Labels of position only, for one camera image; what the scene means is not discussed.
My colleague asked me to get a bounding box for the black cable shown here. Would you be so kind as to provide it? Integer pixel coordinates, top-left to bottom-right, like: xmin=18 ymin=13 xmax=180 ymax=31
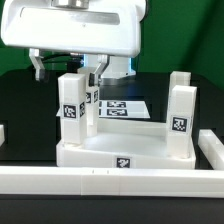
xmin=42 ymin=53 xmax=84 ymax=64

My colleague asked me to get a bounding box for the white obstacle bar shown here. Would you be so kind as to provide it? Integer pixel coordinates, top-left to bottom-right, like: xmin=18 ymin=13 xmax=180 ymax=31
xmin=0 ymin=166 xmax=224 ymax=198
xmin=0 ymin=125 xmax=5 ymax=147
xmin=198 ymin=129 xmax=224 ymax=171

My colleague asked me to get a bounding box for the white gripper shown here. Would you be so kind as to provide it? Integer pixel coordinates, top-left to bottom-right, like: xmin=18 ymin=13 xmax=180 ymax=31
xmin=1 ymin=0 xmax=142 ymax=87

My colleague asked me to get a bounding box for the white desk top tray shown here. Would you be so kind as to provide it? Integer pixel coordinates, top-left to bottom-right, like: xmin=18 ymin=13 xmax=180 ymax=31
xmin=56 ymin=118 xmax=196 ymax=169

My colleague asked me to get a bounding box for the white front obstacle bar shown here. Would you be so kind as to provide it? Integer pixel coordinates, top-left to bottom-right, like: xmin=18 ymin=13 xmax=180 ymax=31
xmin=0 ymin=166 xmax=224 ymax=198

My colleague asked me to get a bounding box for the white right obstacle bar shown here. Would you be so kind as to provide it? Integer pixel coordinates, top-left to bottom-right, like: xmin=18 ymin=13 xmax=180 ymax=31
xmin=198 ymin=129 xmax=224 ymax=171

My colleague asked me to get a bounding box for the white left obstacle bar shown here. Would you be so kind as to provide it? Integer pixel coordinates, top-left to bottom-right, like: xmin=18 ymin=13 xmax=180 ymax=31
xmin=0 ymin=125 xmax=5 ymax=147

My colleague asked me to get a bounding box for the AprilTag marker sheet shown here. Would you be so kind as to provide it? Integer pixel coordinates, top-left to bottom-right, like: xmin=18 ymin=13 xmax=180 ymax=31
xmin=55 ymin=98 xmax=151 ymax=120

